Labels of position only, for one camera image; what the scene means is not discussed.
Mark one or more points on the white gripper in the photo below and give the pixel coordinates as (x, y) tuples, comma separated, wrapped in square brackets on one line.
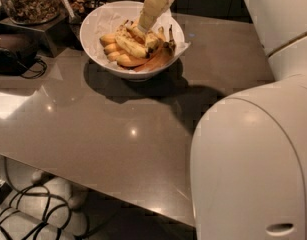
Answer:
[(151, 10)]

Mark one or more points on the spotted yellow banana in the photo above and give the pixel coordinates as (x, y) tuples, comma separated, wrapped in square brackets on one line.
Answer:
[(125, 40)]

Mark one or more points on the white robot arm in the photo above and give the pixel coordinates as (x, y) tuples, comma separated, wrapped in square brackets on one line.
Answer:
[(248, 159)]

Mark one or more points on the spotted banana upper right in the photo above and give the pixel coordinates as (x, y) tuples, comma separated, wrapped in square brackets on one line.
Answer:
[(149, 39)]

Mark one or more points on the orange banana front right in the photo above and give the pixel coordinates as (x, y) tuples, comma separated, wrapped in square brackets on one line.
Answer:
[(164, 54)]

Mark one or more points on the yellow banana bunch left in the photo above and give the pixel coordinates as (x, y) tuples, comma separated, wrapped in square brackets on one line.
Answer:
[(115, 53)]

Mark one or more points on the white ceramic bowl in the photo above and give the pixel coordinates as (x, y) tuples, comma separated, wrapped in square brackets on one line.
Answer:
[(107, 18)]

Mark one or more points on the dark wooden stand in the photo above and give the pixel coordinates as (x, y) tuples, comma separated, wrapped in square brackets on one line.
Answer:
[(53, 37)]

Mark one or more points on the glass jar of nuts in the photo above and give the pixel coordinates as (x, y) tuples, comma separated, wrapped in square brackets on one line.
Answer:
[(31, 12)]

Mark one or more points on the black device with cable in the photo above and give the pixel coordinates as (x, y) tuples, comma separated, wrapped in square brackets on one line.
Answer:
[(18, 57)]

